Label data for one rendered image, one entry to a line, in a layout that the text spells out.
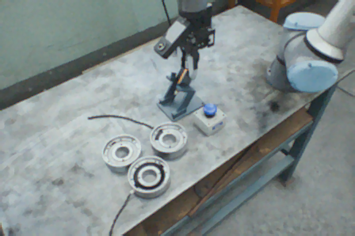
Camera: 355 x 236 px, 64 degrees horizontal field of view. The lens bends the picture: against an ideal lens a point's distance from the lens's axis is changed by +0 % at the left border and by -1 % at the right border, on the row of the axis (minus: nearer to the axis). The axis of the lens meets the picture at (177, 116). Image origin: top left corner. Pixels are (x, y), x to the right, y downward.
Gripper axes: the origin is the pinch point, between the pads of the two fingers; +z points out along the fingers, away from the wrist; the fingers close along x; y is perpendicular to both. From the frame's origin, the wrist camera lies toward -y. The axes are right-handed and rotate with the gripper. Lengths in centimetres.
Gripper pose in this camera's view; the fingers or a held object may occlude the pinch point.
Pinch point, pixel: (186, 73)
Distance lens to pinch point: 85.6
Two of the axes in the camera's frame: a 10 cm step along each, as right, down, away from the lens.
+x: -5.6, -6.0, 5.7
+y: 8.3, -4.4, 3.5
